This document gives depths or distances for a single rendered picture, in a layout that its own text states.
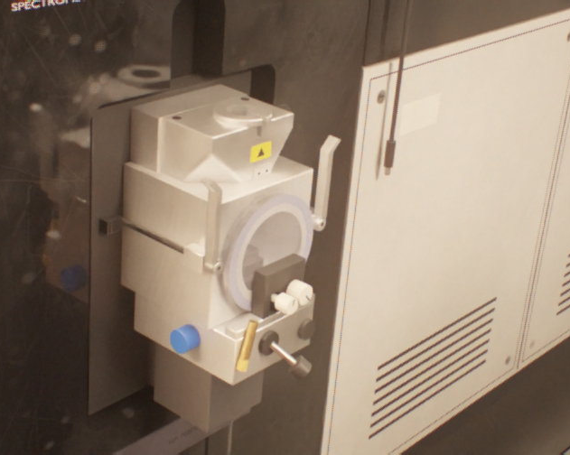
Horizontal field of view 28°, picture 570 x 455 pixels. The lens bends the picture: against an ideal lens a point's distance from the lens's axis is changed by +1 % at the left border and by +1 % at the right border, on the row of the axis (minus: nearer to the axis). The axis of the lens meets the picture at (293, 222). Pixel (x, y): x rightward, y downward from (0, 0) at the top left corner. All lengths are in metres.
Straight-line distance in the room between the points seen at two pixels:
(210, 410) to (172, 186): 0.18
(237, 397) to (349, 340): 0.25
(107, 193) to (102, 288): 0.07
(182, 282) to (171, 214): 0.05
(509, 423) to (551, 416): 0.06
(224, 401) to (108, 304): 0.11
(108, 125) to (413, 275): 0.47
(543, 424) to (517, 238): 0.29
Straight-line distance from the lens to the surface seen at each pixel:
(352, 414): 1.17
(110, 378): 0.88
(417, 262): 1.16
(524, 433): 1.50
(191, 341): 0.80
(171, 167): 0.78
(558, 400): 1.58
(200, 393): 0.86
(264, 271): 0.78
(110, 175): 0.80
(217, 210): 0.74
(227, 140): 0.76
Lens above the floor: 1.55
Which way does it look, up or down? 25 degrees down
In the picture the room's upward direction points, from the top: 5 degrees clockwise
